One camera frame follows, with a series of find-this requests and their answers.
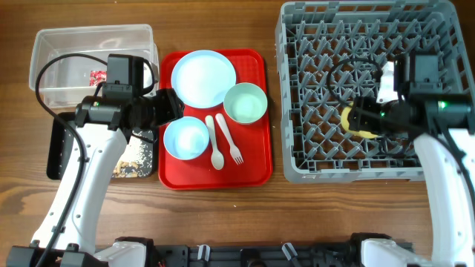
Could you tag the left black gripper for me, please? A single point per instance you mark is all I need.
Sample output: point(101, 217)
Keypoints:
point(171, 105)

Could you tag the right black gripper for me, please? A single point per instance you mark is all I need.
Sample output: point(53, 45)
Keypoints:
point(359, 116)

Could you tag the yellow plastic cup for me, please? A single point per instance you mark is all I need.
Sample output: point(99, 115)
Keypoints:
point(346, 125)

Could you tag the light blue small bowl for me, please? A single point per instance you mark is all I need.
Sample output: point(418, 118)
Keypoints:
point(186, 138)

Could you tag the rice and food scraps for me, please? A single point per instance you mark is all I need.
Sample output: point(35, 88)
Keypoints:
point(138, 158)

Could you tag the red snack wrapper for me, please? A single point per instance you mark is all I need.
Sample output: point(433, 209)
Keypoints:
point(97, 76)

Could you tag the mint green bowl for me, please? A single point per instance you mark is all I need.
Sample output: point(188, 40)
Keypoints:
point(245, 103)

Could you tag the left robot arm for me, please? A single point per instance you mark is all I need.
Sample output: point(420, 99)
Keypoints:
point(67, 235)

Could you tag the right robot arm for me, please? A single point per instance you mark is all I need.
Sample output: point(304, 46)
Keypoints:
point(442, 130)

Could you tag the black waste tray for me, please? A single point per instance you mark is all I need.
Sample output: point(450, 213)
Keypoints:
point(61, 143)

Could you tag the grey dishwasher rack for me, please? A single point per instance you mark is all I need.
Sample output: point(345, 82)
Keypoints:
point(326, 53)

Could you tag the light blue plate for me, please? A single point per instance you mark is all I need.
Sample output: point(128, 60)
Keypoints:
point(202, 78)

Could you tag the red serving tray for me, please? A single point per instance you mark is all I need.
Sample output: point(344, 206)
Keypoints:
point(254, 141)

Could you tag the cream plastic spoon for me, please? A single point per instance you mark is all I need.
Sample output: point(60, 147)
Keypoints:
point(216, 157)

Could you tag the pink plastic fork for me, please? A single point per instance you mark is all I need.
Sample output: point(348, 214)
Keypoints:
point(234, 150)

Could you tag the clear plastic bin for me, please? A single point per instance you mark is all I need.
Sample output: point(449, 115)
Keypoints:
point(65, 83)

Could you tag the black mounting rail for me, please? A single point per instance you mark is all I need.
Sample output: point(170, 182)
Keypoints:
point(317, 255)

